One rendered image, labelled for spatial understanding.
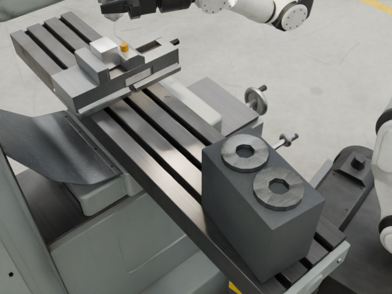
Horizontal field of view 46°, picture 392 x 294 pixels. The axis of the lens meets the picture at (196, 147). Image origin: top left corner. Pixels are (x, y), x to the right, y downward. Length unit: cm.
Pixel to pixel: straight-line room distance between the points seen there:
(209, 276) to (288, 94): 140
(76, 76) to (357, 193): 95
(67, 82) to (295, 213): 73
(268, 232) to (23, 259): 61
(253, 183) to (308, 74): 222
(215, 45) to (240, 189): 242
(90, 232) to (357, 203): 83
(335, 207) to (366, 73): 171
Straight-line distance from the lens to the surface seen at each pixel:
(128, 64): 126
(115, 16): 111
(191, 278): 177
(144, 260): 162
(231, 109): 155
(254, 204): 80
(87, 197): 122
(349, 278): 142
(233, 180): 83
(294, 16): 127
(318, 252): 99
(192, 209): 102
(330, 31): 344
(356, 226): 152
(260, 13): 124
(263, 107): 170
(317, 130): 261
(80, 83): 126
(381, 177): 128
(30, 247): 115
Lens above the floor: 177
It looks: 46 degrees down
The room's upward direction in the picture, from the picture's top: 1 degrees counter-clockwise
